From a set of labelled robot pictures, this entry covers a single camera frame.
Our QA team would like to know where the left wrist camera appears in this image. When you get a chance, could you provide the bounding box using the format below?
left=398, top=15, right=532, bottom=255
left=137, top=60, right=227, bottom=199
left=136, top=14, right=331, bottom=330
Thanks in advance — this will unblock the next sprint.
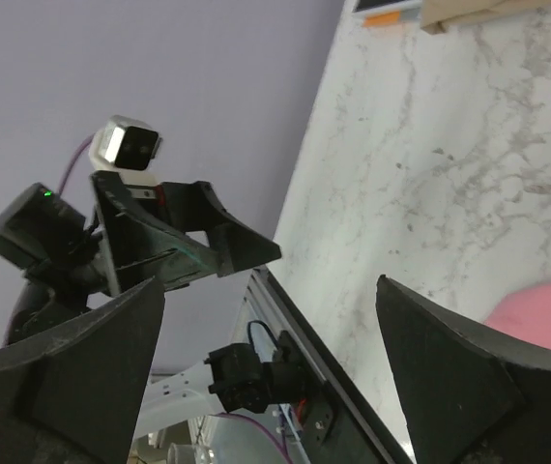
left=88, top=115, right=161, bottom=187

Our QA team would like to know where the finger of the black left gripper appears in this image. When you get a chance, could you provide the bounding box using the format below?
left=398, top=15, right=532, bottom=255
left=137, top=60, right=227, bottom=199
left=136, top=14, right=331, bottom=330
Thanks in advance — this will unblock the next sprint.
left=160, top=181, right=281, bottom=276

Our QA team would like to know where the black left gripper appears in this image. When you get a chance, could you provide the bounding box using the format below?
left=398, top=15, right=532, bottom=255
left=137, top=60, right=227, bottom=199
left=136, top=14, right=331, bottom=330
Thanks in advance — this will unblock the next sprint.
left=0, top=171, right=218, bottom=296

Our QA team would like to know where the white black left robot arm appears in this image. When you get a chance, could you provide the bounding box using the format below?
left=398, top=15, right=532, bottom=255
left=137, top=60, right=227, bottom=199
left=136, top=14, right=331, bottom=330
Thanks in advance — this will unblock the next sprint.
left=0, top=171, right=319, bottom=436

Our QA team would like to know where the pink t shirt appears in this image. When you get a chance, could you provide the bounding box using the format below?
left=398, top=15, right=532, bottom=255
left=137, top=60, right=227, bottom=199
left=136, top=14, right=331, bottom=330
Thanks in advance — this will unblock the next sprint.
left=484, top=282, right=551, bottom=350

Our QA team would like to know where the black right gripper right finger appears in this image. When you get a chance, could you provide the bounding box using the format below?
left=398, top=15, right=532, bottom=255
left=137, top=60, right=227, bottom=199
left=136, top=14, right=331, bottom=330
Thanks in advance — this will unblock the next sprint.
left=376, top=275, right=551, bottom=463

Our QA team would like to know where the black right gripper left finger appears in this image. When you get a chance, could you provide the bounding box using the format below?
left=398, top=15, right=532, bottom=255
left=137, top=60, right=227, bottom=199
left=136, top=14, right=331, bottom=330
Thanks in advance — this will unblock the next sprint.
left=0, top=278, right=164, bottom=463

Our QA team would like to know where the black notebook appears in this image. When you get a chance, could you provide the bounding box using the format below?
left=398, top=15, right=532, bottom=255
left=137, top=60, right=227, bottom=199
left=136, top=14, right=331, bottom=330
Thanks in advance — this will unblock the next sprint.
left=352, top=0, right=423, bottom=18

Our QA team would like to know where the orange pencil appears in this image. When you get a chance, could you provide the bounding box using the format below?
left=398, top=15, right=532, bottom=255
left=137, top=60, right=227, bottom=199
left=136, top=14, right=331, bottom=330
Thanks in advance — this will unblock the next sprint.
left=362, top=12, right=401, bottom=28

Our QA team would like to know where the beige t shirt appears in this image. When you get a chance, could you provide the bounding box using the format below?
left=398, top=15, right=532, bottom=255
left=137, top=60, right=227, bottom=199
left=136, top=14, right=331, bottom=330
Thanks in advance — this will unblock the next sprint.
left=420, top=0, right=551, bottom=35

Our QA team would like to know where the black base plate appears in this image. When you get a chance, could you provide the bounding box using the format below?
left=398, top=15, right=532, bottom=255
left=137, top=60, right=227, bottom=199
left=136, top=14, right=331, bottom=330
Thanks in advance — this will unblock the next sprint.
left=246, top=268, right=412, bottom=463

